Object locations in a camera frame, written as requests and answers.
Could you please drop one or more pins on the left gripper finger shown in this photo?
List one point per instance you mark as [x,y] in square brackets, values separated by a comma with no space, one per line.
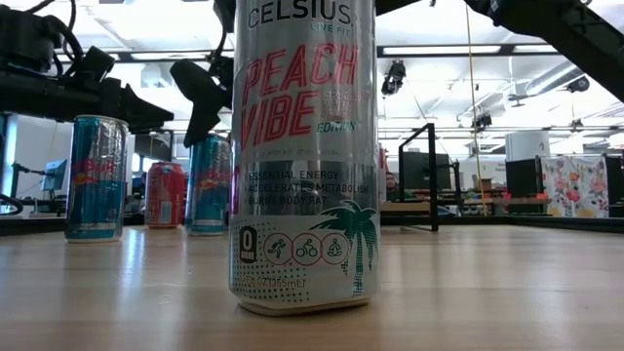
[141,112]

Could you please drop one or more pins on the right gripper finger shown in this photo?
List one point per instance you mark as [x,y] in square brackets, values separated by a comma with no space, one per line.
[202,92]

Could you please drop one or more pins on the orange Fanta can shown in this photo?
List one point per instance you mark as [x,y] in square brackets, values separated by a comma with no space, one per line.
[166,200]

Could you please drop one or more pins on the blue Red Bull can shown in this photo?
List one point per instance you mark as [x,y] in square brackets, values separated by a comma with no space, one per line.
[209,195]
[97,185]

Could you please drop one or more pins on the silver Diet Coke can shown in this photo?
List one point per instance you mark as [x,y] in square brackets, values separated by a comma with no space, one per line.
[382,166]

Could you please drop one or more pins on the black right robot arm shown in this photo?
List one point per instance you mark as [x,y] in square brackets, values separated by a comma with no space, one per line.
[560,29]

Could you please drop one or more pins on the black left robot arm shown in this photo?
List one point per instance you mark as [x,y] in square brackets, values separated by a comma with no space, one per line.
[27,39]

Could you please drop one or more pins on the grey monitor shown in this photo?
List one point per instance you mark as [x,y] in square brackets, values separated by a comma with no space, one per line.
[54,174]

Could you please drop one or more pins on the black ceiling-hung device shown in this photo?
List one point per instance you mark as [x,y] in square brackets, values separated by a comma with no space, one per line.
[578,84]
[394,78]
[482,120]

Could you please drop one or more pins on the person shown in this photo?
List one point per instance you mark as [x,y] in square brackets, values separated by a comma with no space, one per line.
[391,183]

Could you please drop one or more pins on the black monitor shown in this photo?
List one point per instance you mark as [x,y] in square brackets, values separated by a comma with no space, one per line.
[414,170]

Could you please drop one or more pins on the long ceiling light fixture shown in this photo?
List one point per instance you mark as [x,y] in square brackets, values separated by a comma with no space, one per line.
[439,50]

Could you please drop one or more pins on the black cabinet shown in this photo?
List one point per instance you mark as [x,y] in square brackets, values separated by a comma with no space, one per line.
[524,185]

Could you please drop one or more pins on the floral cloth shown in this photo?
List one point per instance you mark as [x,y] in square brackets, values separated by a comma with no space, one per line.
[575,187]

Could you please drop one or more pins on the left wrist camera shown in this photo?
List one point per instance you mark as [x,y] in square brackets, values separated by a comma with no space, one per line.
[93,64]

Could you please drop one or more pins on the black metal shelf frame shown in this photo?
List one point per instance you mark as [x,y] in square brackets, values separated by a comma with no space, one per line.
[432,185]

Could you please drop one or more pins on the black aluminium table frame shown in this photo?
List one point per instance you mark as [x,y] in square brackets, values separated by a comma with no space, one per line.
[536,224]

